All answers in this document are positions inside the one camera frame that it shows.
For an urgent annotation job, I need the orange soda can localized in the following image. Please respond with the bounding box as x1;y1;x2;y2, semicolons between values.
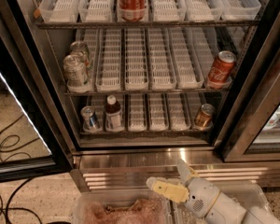
194;104;215;128

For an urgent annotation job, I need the red cola can middle shelf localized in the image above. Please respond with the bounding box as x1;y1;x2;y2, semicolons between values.
207;50;236;89

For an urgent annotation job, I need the open glass fridge door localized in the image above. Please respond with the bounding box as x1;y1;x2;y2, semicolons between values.
0;0;73;183

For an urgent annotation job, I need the clear plastic bin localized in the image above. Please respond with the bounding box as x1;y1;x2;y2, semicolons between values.
173;181;272;224
72;189;172;224

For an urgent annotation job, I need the middle wire shelf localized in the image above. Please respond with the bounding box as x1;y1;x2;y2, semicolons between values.
65;88;230;96

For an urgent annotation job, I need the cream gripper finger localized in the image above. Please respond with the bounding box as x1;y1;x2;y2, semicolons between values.
177;159;199;185
147;176;189;203

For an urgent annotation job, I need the red cola bottle top shelf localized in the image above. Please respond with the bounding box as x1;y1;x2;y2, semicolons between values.
119;0;145;21

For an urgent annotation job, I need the right clear plastic bin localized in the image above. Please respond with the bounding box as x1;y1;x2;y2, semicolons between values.
173;181;272;224

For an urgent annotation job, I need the black floor cable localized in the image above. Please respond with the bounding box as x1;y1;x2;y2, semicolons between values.
0;93;45;224

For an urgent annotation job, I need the steel fridge base grille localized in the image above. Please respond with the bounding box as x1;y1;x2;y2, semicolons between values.
70;148;280;192

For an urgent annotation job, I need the blue silver can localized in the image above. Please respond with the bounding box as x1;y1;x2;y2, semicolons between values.
80;106;101;133

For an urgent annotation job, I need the rear silver green can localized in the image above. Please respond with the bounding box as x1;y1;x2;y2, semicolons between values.
70;40;92;70

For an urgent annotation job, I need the left clear plastic bin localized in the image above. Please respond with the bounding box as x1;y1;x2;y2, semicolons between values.
72;189;172;224

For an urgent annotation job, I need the front silver green can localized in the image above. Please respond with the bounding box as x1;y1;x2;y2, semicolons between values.
63;54;89;88

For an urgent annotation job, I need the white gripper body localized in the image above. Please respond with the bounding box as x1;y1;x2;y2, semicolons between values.
185;177;219;218

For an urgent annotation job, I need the right closed fridge door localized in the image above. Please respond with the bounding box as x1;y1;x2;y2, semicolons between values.
219;0;280;162

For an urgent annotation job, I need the wire shelf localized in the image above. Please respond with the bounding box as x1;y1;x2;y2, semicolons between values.
65;88;230;96
80;130;208;139
36;20;260;30

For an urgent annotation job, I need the top wire shelf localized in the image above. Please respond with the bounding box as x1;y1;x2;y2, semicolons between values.
36;20;260;30

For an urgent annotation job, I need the bottom wire shelf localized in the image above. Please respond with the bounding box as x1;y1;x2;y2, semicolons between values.
80;130;208;139

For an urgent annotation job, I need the brown bottle white cap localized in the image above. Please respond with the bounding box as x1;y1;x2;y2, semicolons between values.
105;95;123;132

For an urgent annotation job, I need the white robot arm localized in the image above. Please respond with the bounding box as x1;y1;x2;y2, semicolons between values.
147;159;280;224

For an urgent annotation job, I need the silver green can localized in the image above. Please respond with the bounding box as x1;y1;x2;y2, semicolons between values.
70;40;92;70
63;54;89;88

